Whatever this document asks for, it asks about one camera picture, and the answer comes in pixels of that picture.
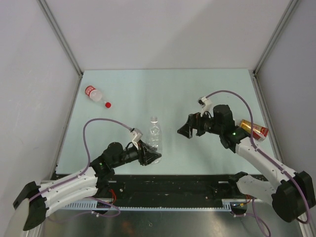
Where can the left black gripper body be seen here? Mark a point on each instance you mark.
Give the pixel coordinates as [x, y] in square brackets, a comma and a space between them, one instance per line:
[141, 156]

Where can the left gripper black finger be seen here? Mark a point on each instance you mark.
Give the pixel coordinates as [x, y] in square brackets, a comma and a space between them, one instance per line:
[148, 148]
[151, 157]

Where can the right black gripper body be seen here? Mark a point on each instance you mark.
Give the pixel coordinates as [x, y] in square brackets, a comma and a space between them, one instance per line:
[205, 124]

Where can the clear plastic water bottle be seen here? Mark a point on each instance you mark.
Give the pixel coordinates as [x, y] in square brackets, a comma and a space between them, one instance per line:
[154, 138]

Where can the red label plastic bottle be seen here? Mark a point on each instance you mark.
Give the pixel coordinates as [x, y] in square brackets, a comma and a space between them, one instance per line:
[97, 96]

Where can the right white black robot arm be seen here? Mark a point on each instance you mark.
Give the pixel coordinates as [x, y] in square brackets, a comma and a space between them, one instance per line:
[290, 193]

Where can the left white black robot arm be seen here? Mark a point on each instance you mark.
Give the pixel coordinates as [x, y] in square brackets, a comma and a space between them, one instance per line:
[47, 198]

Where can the yellow red tea bottle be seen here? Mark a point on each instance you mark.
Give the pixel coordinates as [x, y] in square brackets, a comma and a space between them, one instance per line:
[259, 132]

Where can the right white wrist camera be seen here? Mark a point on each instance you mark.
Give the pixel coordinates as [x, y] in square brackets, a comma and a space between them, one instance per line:
[205, 104]

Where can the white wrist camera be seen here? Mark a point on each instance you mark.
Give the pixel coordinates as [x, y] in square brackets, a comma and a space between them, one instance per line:
[205, 104]
[136, 135]

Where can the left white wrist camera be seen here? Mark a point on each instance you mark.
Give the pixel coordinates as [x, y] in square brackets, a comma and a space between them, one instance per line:
[136, 135]

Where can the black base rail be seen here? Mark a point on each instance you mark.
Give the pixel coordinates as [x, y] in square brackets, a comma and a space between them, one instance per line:
[174, 190]

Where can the grey slotted cable duct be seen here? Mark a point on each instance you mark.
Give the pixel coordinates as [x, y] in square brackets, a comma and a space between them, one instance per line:
[93, 205]

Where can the right aluminium frame post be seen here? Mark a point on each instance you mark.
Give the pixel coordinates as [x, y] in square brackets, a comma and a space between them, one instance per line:
[283, 22]

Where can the aluminium frame post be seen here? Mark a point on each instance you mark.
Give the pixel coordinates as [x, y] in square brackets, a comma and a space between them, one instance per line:
[283, 22]
[59, 35]

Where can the left aluminium frame post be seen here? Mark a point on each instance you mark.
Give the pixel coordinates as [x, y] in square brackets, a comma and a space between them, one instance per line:
[59, 35]

